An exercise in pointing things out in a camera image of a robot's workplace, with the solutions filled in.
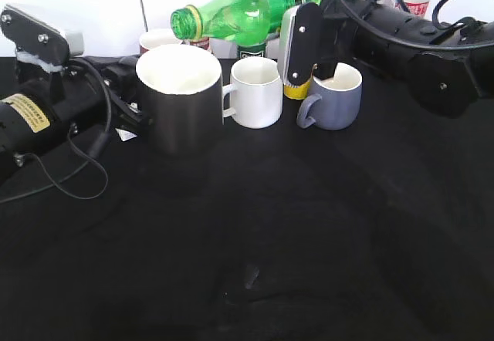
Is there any black ceramic mug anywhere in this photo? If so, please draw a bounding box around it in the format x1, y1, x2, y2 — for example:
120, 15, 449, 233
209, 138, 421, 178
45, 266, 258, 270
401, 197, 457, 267
135, 45, 224, 155

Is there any green plastic soda bottle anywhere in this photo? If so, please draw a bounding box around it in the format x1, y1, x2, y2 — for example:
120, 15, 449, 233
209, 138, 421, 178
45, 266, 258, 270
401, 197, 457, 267
171, 0, 322, 46

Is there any dark red ceramic mug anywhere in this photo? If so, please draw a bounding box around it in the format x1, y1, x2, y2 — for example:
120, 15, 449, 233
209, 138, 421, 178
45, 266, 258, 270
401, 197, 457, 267
138, 29, 184, 56

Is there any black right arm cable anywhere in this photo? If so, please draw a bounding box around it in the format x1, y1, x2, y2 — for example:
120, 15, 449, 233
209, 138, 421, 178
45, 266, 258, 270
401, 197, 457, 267
322, 0, 494, 52

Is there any yellow paper cup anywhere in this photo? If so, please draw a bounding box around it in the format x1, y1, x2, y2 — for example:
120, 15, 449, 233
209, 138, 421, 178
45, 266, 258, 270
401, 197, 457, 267
283, 79, 311, 100

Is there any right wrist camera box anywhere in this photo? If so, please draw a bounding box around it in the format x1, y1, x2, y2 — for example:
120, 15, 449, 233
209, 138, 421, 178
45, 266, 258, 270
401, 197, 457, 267
277, 2, 323, 87

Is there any white ceramic mug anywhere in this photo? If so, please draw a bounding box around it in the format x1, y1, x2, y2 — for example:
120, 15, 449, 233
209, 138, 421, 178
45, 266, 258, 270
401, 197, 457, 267
222, 56, 283, 129

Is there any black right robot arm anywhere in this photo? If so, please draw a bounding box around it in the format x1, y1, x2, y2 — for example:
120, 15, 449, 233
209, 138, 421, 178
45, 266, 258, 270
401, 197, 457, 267
279, 0, 493, 118

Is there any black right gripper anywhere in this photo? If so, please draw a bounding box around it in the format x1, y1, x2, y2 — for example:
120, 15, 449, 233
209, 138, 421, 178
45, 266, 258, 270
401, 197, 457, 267
281, 0, 371, 82

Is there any Nescafe coffee bottle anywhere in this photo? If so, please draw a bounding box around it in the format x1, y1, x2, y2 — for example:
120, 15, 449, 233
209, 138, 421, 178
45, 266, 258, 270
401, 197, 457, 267
188, 37, 211, 52

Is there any white blueberry milk carton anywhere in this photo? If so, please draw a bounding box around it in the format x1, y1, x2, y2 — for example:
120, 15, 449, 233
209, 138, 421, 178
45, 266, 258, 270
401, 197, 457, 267
116, 129, 137, 142

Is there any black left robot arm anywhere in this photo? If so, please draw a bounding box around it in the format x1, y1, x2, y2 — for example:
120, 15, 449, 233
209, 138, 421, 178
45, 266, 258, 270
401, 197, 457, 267
1, 56, 151, 181

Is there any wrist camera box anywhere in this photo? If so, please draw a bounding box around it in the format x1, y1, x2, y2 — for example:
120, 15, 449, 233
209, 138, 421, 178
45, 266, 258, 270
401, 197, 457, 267
1, 3, 85, 73
277, 2, 323, 87

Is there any grey ceramic mug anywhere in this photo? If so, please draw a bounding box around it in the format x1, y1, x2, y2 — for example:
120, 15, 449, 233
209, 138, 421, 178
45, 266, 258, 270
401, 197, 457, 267
296, 62, 363, 130

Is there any clear water bottle green label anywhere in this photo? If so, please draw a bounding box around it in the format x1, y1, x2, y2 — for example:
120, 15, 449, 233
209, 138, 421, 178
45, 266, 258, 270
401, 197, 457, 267
237, 42, 266, 59

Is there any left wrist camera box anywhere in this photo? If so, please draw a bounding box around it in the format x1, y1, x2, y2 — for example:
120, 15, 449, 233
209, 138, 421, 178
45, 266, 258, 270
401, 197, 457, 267
1, 3, 85, 73

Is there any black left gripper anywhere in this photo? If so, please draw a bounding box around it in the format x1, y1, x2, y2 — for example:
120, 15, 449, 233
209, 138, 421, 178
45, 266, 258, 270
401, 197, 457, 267
53, 56, 151, 137

